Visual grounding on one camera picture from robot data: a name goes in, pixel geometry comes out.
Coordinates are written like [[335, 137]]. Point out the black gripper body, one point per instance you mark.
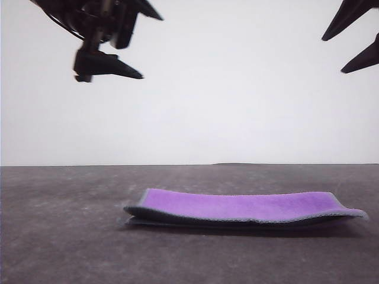
[[100, 17]]

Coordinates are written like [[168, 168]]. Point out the purple towel with grey hem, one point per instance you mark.
[[237, 204]]

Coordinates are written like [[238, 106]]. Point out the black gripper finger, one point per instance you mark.
[[149, 9], [352, 14], [365, 59], [109, 66]]

